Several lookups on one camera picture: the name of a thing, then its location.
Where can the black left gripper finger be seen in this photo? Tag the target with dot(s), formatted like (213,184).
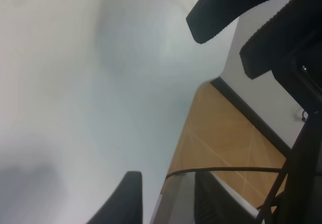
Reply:
(125,205)
(209,17)
(281,35)
(216,202)

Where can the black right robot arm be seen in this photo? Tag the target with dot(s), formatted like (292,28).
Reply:
(291,198)

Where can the grey metal table frame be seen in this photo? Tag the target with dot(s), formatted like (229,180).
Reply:
(177,201)

